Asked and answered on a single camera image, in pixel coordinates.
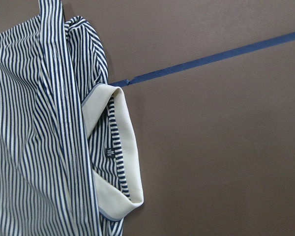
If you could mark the navy white striped polo shirt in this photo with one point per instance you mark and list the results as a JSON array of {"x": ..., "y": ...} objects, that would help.
[{"x": 69, "y": 162}]

